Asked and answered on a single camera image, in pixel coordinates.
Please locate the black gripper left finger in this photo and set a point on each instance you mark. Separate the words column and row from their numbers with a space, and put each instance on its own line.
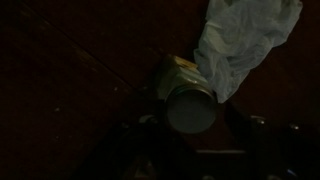
column 149, row 146

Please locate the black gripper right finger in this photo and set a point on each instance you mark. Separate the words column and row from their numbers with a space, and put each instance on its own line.
column 288, row 153

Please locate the grey round bottle lid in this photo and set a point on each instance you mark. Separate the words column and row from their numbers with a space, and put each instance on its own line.
column 191, row 111

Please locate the crumpled white tissue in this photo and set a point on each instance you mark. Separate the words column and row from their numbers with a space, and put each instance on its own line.
column 237, row 37

